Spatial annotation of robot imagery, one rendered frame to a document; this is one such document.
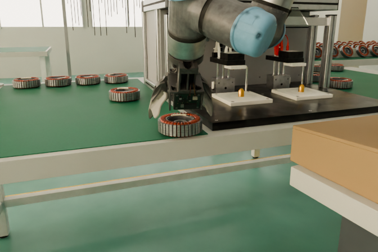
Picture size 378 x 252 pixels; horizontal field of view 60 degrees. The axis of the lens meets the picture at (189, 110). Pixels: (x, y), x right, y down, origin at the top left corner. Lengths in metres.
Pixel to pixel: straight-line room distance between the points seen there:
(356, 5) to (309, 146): 4.69
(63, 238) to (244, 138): 1.22
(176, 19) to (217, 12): 0.08
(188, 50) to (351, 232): 0.45
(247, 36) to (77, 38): 6.90
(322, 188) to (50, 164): 0.54
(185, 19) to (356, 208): 0.41
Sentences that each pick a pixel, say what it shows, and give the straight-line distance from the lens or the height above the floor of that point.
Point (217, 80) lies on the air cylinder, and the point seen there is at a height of 0.82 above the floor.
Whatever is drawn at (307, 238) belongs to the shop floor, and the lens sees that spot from 1.82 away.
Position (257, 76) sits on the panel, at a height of 0.80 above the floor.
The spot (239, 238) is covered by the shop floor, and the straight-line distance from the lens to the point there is 1.74.
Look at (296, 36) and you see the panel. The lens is 1.51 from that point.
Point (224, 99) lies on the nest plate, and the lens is 1.06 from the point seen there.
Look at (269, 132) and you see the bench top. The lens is 0.88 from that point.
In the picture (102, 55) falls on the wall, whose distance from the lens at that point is 7.41.
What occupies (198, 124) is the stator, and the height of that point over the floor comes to 0.78.
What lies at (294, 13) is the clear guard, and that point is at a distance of 1.04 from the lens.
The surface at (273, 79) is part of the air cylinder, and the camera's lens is 1.32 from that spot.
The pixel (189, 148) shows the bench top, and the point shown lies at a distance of 0.79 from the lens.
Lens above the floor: 1.01
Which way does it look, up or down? 14 degrees down
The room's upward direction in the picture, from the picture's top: straight up
